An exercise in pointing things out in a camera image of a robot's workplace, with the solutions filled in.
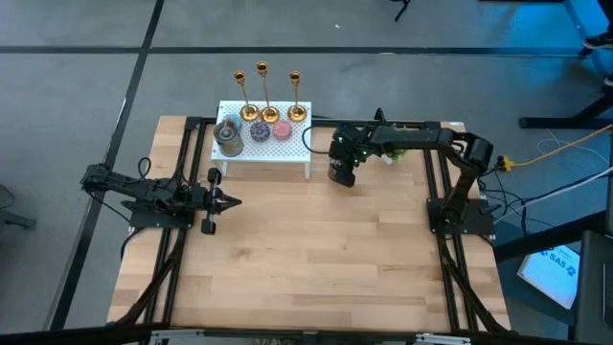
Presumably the white cable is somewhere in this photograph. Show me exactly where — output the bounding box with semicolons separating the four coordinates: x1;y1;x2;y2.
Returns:
492;165;613;226

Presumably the person's shoe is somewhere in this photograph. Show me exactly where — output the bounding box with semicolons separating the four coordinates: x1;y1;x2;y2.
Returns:
581;33;613;52

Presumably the silver aluminium extrusion bracket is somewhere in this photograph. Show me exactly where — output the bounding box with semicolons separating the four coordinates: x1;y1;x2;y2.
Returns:
414;333;473;345
150;329;205;345

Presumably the yellow power cable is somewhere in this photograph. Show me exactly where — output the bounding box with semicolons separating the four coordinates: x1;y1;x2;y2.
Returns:
507;123;613;169

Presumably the green plant in white pot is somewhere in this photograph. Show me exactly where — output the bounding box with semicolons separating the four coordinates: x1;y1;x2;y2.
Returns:
380;125;408;167

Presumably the pink patterned candle tin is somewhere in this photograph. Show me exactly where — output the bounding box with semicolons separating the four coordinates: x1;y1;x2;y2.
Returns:
271;119;294;142

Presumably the black chair base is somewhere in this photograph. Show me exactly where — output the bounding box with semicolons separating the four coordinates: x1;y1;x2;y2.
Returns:
0;184;38;230

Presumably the silver metal candle can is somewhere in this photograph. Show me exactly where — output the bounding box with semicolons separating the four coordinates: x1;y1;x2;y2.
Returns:
213;119;245;158

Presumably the white printed sign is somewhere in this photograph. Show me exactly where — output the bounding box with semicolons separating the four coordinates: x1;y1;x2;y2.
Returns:
516;243;580;311

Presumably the white perforated metal shelf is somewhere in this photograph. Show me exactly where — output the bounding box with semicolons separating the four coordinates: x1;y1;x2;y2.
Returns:
210;99;313;179

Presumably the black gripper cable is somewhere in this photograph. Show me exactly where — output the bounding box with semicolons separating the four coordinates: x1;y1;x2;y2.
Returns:
301;125;332;155

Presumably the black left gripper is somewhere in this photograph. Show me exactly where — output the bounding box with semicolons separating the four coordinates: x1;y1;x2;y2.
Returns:
189;167;242;236

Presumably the black desk foot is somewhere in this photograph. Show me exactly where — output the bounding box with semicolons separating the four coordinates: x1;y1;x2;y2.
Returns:
518;93;613;129

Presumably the navy patterned candle tin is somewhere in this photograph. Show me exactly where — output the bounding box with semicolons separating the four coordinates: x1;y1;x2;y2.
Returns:
249;121;272;144

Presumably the dark grey box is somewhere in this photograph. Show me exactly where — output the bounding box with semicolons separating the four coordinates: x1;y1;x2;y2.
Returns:
574;229;613;344

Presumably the black aluminium table frame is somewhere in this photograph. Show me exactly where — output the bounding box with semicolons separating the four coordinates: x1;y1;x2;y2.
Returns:
107;116;513;345

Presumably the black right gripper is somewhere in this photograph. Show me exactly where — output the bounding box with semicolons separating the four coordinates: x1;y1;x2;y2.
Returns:
328;123;379;189

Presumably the tall brass candlestick holder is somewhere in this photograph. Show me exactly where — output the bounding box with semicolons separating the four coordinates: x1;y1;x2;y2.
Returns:
255;60;282;125

